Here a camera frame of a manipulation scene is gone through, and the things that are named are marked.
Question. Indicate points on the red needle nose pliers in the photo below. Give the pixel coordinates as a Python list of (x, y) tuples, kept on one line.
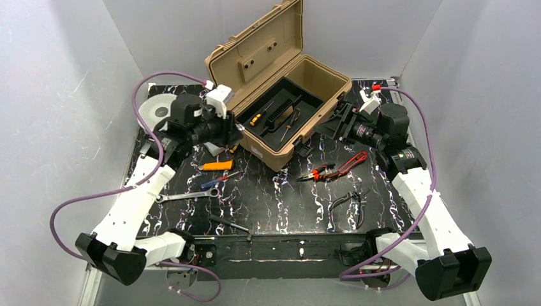
[(316, 173)]

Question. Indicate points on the silver combination wrench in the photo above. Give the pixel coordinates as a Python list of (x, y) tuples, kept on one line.
[(212, 193)]

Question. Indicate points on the blue red screwdriver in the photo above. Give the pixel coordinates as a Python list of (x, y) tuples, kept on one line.
[(210, 184)]

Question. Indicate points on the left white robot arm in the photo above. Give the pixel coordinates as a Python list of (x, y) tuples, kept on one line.
[(180, 122)]

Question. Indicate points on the red black utility knife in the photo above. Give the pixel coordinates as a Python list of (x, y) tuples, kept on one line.
[(356, 160)]

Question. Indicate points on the clear plastic parts box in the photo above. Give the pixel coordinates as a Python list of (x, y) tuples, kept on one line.
[(213, 149)]

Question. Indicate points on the small black hammer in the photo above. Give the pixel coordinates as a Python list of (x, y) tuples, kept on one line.
[(250, 231)]

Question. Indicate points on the long black yellow screwdriver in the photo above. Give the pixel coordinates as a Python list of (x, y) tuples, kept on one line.
[(258, 117)]

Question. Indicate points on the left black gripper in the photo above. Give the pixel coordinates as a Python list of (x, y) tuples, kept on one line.
[(230, 131)]

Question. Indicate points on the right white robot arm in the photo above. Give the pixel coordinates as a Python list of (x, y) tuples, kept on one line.
[(448, 264)]

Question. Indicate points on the tan plastic tool box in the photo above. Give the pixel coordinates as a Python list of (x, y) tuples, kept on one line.
[(254, 60)]

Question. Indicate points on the small black yellow screwdriver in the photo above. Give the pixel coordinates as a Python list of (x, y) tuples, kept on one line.
[(291, 121)]

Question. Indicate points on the black tool box tray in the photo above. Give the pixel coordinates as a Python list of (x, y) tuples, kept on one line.
[(287, 96)]

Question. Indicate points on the white perforated round disc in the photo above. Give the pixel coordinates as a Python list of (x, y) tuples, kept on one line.
[(156, 108)]

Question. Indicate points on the black handled pliers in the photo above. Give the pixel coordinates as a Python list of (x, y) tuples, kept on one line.
[(356, 208)]

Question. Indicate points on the orange utility knife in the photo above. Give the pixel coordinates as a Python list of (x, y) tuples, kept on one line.
[(217, 166)]

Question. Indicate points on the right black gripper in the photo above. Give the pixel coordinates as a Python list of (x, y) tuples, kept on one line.
[(346, 125)]

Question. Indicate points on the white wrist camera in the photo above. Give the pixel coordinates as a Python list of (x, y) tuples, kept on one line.
[(371, 99), (218, 96)]

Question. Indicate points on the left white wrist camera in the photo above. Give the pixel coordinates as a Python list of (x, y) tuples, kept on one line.
[(218, 96)]

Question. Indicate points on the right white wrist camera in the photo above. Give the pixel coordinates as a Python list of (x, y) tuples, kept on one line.
[(371, 99)]

